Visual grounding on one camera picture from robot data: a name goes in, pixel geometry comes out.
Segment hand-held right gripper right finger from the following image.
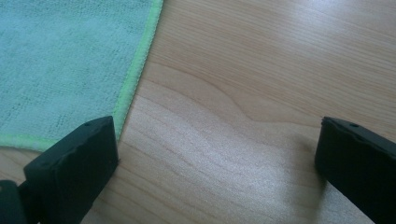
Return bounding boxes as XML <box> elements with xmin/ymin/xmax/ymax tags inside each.
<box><xmin>314</xmin><ymin>116</ymin><xmax>396</xmax><ymax>224</ymax></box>

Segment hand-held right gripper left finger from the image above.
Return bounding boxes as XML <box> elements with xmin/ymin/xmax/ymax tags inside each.
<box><xmin>22</xmin><ymin>115</ymin><xmax>120</xmax><ymax>224</ymax></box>

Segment mint green microfibre cloth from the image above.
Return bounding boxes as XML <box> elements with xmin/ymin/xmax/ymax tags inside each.
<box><xmin>0</xmin><ymin>0</ymin><xmax>164</xmax><ymax>153</ymax></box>

